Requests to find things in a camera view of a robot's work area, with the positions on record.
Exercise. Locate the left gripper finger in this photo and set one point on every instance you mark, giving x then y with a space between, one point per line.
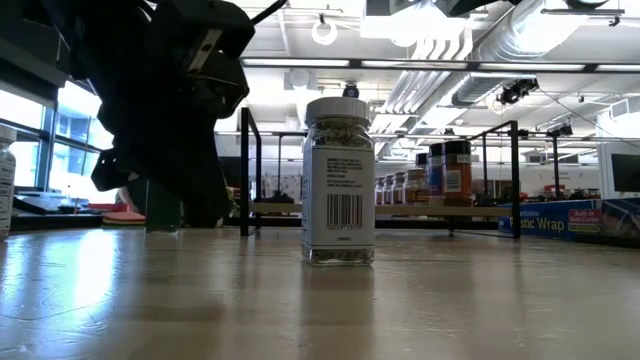
200 190
117 165

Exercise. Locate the black ceiling spotlight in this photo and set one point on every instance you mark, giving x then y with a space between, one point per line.
350 90

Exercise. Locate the black pole stand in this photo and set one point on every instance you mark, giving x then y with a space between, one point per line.
556 165

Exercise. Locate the green lid spice jar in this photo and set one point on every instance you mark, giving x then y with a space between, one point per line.
162 215

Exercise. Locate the blue plastic wrap box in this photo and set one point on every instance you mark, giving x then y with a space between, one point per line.
550 222

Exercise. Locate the black monitor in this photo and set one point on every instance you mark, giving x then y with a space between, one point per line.
626 172

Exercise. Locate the black ceiling fixture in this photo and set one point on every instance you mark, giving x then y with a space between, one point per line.
585 4

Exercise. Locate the black lid purple spice jar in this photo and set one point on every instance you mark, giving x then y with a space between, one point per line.
435 175

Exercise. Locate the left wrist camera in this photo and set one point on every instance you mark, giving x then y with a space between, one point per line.
227 87

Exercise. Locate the black ceiling camera rig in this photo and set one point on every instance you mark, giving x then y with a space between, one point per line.
515 91

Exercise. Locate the black lid orange spice jar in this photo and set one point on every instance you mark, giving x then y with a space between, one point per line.
456 175

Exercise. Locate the long ceiling light rail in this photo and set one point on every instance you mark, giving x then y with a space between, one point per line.
475 65

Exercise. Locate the black metal wood shelf rack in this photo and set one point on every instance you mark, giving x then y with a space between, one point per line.
440 210

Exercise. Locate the black table frame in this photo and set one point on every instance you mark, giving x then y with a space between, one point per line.
60 222

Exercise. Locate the white lid bagel seasoning jar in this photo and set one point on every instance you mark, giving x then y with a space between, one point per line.
337 200
6 190

